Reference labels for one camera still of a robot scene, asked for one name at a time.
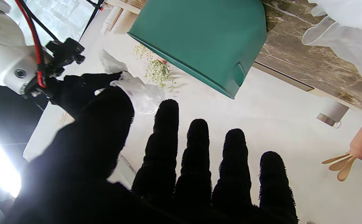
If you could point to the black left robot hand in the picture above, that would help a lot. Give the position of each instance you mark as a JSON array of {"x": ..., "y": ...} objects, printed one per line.
[{"x": 84, "y": 174}]

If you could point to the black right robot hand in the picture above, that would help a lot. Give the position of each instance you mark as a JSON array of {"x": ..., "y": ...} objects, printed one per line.
[{"x": 75, "y": 90}]

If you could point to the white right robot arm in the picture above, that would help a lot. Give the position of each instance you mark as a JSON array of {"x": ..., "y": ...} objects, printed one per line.
[{"x": 3, "y": 46}]

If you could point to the thin black pole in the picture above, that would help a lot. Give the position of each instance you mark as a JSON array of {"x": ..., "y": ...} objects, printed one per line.
[{"x": 90, "y": 20}]

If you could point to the small dried flower bouquet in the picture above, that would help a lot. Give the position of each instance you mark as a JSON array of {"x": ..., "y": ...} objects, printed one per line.
[{"x": 142, "y": 51}]

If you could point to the pale wooden cutting board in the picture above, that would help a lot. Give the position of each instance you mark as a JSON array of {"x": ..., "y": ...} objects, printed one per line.
[{"x": 118, "y": 18}]

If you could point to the white flower bouquet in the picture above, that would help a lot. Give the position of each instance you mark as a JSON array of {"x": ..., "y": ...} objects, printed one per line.
[{"x": 159, "y": 74}]

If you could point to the tall terracotta vase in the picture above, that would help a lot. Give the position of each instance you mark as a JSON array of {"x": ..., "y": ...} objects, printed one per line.
[{"x": 162, "y": 60}]

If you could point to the teal plastic basket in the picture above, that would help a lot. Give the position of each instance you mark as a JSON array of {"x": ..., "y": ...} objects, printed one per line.
[{"x": 199, "y": 40}]

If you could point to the wooden spoon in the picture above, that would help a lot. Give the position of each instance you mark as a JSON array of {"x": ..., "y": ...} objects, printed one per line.
[
  {"x": 345, "y": 171},
  {"x": 331, "y": 160}
]

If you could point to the grey mug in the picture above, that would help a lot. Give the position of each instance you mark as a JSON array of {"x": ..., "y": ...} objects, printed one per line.
[{"x": 331, "y": 112}]

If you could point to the wooden spatula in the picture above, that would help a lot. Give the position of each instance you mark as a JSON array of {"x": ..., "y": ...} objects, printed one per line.
[{"x": 339, "y": 164}]

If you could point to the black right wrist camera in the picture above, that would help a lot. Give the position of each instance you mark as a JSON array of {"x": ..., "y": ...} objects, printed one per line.
[{"x": 64, "y": 53}]

